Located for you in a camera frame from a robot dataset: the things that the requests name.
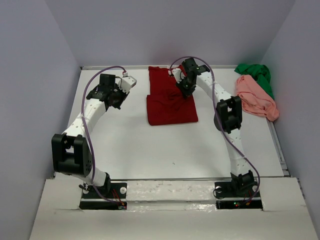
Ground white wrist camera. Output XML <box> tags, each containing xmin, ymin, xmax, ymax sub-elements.
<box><xmin>168</xmin><ymin>67</ymin><xmax>186</xmax><ymax>83</ymax></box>
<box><xmin>118</xmin><ymin>75</ymin><xmax>137</xmax><ymax>95</ymax></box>

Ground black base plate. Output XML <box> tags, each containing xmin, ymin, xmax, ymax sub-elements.
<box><xmin>78</xmin><ymin>181</ymin><xmax>128</xmax><ymax>211</ymax></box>
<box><xmin>212</xmin><ymin>181</ymin><xmax>263</xmax><ymax>210</ymax></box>

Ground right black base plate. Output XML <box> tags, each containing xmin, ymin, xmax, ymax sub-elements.
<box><xmin>212</xmin><ymin>181</ymin><xmax>263</xmax><ymax>210</ymax></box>

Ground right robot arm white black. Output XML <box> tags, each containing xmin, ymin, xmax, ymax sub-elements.
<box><xmin>168</xmin><ymin>56</ymin><xmax>260</xmax><ymax>204</ymax></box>

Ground green t shirt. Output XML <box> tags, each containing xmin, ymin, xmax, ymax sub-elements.
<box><xmin>234</xmin><ymin>63</ymin><xmax>275</xmax><ymax>100</ymax></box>

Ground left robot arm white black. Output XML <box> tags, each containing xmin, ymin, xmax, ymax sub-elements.
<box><xmin>51</xmin><ymin>73</ymin><xmax>137</xmax><ymax>198</ymax></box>

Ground dark red t shirt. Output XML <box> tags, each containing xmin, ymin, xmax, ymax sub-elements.
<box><xmin>146</xmin><ymin>66</ymin><xmax>199</xmax><ymax>126</ymax></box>

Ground metal rail at table front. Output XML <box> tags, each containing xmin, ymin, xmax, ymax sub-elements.
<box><xmin>83</xmin><ymin>176</ymin><xmax>293</xmax><ymax>182</ymax></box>

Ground pink t shirt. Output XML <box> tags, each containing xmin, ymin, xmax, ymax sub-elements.
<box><xmin>235</xmin><ymin>75</ymin><xmax>280</xmax><ymax>122</ymax></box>

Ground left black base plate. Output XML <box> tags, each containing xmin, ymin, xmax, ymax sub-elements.
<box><xmin>78</xmin><ymin>181</ymin><xmax>128</xmax><ymax>211</ymax></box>

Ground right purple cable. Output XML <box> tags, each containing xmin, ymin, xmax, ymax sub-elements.
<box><xmin>168</xmin><ymin>56</ymin><xmax>261</xmax><ymax>202</ymax></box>

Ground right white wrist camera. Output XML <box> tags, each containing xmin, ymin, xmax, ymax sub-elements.
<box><xmin>168</xmin><ymin>67</ymin><xmax>186</xmax><ymax>83</ymax></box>

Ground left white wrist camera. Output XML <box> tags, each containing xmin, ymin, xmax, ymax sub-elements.
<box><xmin>118</xmin><ymin>75</ymin><xmax>137</xmax><ymax>95</ymax></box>

